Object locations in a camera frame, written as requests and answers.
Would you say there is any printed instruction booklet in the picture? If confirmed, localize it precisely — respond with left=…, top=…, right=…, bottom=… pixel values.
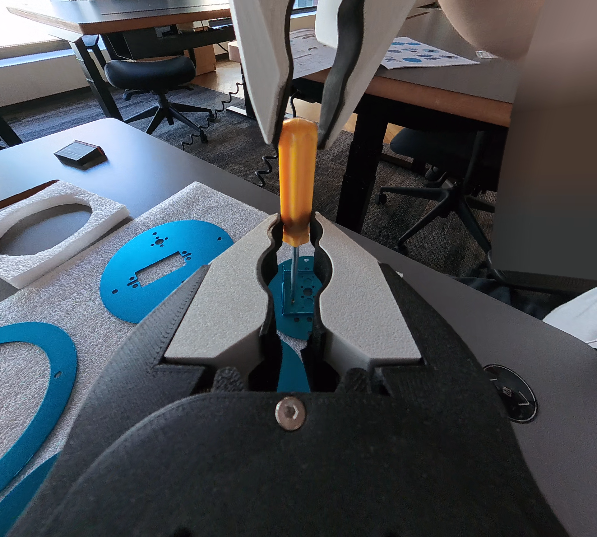
left=287, top=28, right=481, bottom=80

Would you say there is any orange screwdriver handle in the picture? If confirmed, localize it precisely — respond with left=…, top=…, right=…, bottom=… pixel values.
left=278, top=118, right=319, bottom=305

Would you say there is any small black box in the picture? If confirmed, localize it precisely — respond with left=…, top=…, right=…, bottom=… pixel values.
left=53, top=140, right=105, bottom=170

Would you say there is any black coiled cable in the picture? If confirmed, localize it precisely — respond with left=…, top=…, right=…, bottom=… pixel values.
left=254, top=89, right=301, bottom=188
left=182, top=89, right=245, bottom=150

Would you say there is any white foam block with hole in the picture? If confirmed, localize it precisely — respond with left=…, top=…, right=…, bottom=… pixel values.
left=0, top=180, right=130, bottom=289

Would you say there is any cardboard box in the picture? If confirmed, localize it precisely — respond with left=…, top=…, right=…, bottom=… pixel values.
left=191, top=44, right=217, bottom=77

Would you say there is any black saddle stool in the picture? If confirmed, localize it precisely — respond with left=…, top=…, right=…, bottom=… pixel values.
left=104, top=55, right=217, bottom=146

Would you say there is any grey desk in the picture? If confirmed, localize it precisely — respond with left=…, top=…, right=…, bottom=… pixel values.
left=0, top=117, right=597, bottom=537

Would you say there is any blue metal ring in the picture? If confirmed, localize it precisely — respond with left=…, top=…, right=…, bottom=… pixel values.
left=0, top=322, right=77, bottom=491
left=0, top=453, right=61, bottom=537

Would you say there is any small blue perforated disc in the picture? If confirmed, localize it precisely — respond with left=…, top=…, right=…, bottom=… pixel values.
left=267, top=256, right=325, bottom=341

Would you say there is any black office chair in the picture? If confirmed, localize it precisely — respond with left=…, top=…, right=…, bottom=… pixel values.
left=377, top=126, right=511, bottom=276

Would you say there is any blue disc with rectangular cutout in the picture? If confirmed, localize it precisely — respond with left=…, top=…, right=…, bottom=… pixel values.
left=100, top=220, right=235, bottom=325

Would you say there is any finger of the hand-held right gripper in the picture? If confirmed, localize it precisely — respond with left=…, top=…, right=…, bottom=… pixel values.
left=315, top=0, right=435, bottom=150
left=217, top=0, right=301, bottom=146

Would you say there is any blue metal bracket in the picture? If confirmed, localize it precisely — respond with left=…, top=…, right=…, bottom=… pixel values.
left=282, top=264, right=323, bottom=329

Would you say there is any round black desk control button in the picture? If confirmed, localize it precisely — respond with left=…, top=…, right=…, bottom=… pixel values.
left=483, top=363, right=538, bottom=423

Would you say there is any white foam sheet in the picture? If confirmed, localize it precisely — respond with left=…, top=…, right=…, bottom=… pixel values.
left=0, top=181, right=322, bottom=537

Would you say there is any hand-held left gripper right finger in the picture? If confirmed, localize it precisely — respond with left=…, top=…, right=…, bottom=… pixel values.
left=310, top=212, right=424, bottom=381

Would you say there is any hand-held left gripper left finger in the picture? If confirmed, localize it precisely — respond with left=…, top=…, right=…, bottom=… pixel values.
left=164, top=212, right=284, bottom=379

